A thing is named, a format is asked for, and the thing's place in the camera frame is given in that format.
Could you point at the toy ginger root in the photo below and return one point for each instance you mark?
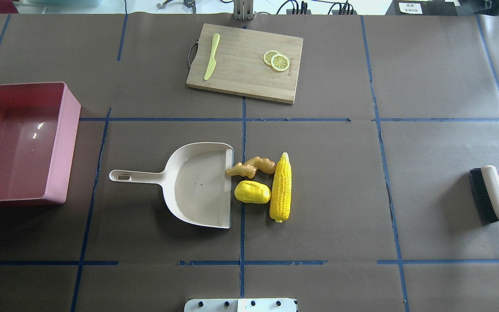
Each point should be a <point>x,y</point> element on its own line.
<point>250,168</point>

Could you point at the yellow toy corn cob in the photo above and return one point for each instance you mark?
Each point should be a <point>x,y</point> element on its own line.
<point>280,203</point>

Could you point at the beige plastic dustpan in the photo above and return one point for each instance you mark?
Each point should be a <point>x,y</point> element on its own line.
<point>194,182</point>

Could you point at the beige hand brush black bristles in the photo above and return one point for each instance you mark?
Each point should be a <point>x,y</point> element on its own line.
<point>484,184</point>

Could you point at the pink plastic bin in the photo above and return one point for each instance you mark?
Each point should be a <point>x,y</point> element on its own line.
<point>38,131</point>

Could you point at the bamboo cutting board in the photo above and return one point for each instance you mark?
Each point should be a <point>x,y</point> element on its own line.
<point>240,69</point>

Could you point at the rear lemon slice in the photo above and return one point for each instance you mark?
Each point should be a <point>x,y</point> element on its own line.
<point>267,57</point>

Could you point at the yellow-green plastic knife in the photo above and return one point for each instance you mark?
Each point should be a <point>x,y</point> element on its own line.
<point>212,62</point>

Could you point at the aluminium frame post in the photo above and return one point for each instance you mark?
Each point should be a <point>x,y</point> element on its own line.
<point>243,10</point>

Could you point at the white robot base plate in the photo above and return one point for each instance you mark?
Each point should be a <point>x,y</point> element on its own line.
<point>242,305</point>

